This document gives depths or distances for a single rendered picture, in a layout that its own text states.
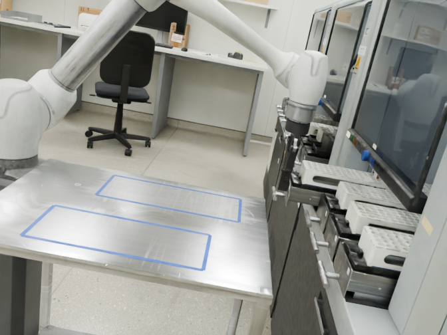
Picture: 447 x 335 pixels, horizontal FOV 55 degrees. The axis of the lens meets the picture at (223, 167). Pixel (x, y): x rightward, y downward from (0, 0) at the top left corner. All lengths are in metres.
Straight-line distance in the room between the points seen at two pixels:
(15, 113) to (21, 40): 4.13
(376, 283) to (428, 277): 0.16
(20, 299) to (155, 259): 0.88
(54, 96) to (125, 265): 0.86
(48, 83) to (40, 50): 3.86
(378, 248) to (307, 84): 0.55
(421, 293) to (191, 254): 0.43
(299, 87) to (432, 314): 0.72
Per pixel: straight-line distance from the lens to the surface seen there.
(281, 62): 1.46
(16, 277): 1.58
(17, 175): 1.42
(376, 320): 0.99
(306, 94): 1.32
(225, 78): 4.89
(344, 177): 1.40
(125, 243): 0.87
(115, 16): 1.48
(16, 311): 1.66
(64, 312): 2.02
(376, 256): 1.00
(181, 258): 0.84
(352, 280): 0.99
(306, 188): 1.39
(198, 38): 4.88
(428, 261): 0.89
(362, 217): 1.12
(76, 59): 1.52
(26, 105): 1.39
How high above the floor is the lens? 1.25
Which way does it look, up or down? 19 degrees down
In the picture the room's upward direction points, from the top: 11 degrees clockwise
